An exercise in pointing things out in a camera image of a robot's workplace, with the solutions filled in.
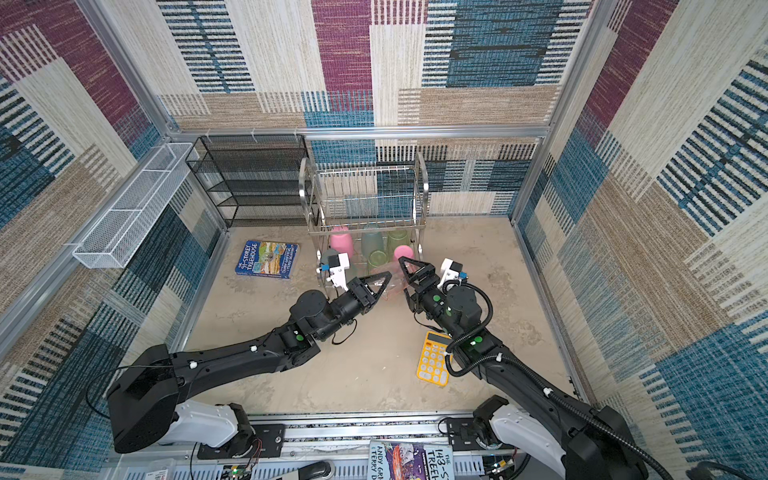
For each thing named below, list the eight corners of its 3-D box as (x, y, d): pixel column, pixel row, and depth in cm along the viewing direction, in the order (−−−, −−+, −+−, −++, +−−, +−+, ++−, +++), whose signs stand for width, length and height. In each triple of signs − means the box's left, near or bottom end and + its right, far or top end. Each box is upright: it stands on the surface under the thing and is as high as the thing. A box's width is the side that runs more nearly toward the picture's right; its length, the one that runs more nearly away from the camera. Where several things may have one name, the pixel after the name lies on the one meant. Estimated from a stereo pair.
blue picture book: (236, 279, 106) (232, 273, 103) (248, 246, 115) (245, 240, 113) (294, 278, 106) (291, 272, 103) (301, 246, 115) (299, 240, 112)
